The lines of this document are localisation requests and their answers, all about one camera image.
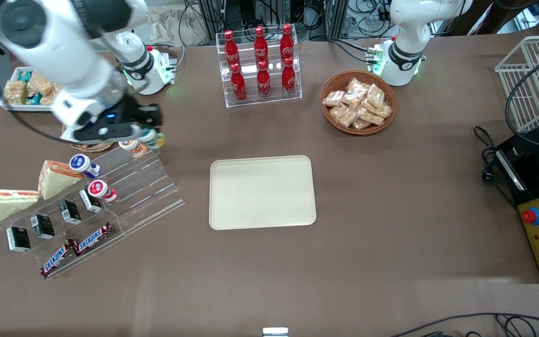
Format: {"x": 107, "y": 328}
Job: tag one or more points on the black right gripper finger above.
{"x": 137, "y": 131}
{"x": 153, "y": 117}

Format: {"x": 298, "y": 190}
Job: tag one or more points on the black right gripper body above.
{"x": 134, "y": 112}

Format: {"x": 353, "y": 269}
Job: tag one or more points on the green gum bottle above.
{"x": 156, "y": 139}

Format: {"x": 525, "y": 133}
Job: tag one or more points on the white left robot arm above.
{"x": 410, "y": 32}

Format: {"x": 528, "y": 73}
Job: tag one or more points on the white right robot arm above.
{"x": 63, "y": 51}

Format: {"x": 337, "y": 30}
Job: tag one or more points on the orange gum bottle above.
{"x": 134, "y": 148}

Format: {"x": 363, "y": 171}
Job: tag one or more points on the purple gum bottle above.
{"x": 83, "y": 165}

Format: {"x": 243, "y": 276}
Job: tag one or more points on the red gum bottle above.
{"x": 101, "y": 190}

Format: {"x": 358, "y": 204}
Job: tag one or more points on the white rectangular snack tray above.
{"x": 17, "y": 106}

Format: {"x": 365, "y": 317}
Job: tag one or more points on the beige plastic tray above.
{"x": 262, "y": 192}

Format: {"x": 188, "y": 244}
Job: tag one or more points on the oval wicker basket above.
{"x": 92, "y": 147}

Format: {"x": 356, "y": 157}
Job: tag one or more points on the clear acrylic tiered display stand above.
{"x": 150, "y": 196}

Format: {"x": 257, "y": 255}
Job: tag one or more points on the small black carton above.
{"x": 18, "y": 239}
{"x": 42, "y": 226}
{"x": 70, "y": 211}
{"x": 90, "y": 200}

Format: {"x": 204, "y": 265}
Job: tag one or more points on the golden rice snack packet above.
{"x": 15, "y": 91}
{"x": 41, "y": 83}

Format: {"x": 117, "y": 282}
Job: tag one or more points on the red Coca-Cola bottle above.
{"x": 263, "y": 80}
{"x": 238, "y": 84}
{"x": 260, "y": 45}
{"x": 288, "y": 77}
{"x": 230, "y": 48}
{"x": 287, "y": 42}

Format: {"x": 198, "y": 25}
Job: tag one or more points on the small wrapped triangle sandwich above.
{"x": 56, "y": 180}

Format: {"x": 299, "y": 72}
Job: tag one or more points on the crumpled white cloth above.
{"x": 166, "y": 25}

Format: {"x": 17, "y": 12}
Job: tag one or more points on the teal snack packet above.
{"x": 25, "y": 75}

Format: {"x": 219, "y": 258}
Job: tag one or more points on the Snickers bar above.
{"x": 92, "y": 238}
{"x": 57, "y": 259}

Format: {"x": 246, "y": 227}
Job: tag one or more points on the clear acrylic bottle rack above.
{"x": 262, "y": 70}

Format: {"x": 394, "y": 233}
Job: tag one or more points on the large wrapped triangle sandwich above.
{"x": 3, "y": 203}

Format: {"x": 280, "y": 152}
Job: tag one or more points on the round wicker basket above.
{"x": 332, "y": 119}

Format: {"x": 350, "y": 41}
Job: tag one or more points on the clear packet of brown snacks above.
{"x": 334, "y": 98}
{"x": 356, "y": 88}
{"x": 375, "y": 96}
{"x": 384, "y": 111}
{"x": 361, "y": 124}
{"x": 371, "y": 117}
{"x": 344, "y": 115}

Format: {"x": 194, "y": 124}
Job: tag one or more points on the small white block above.
{"x": 275, "y": 332}

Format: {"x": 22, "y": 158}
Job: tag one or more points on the red emergency stop button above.
{"x": 530, "y": 216}

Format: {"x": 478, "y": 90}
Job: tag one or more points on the black control box yellow panel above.
{"x": 538, "y": 187}

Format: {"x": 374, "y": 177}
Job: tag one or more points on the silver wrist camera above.
{"x": 105, "y": 133}

